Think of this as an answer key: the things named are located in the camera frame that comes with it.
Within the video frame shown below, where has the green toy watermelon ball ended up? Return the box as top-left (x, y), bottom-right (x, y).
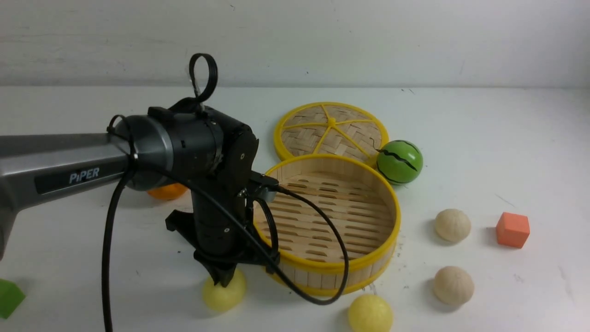
top-left (376, 140), bottom-right (424, 185)

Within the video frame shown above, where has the yellow bun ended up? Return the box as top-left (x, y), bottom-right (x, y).
top-left (202, 269), bottom-right (247, 312)
top-left (347, 294), bottom-right (394, 332)

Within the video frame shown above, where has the bamboo steamer tray yellow rim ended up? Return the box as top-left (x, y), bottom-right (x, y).
top-left (266, 154), bottom-right (401, 297)

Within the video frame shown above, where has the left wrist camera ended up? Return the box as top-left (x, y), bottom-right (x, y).
top-left (246, 171), bottom-right (279, 202)

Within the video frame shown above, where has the yellow bun bottom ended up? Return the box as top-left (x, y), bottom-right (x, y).
top-left (347, 294), bottom-right (394, 332)

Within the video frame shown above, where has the orange toy tangerine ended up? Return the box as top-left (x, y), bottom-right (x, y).
top-left (147, 183), bottom-right (188, 201)

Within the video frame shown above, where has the orange cube block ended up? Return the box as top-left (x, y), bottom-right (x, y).
top-left (496, 212), bottom-right (530, 249)

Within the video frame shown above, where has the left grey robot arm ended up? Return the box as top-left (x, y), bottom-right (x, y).
top-left (0, 97), bottom-right (280, 287)

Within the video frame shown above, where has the woven bamboo steamer lid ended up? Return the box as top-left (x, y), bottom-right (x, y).
top-left (272, 101), bottom-right (390, 167)

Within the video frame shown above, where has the green block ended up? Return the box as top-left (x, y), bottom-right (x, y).
top-left (0, 279), bottom-right (26, 319)

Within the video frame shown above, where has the white bun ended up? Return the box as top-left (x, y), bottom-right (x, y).
top-left (434, 208), bottom-right (472, 244)
top-left (433, 266), bottom-right (475, 306)

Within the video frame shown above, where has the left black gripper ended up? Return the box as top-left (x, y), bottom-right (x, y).
top-left (148, 97), bottom-right (280, 288)

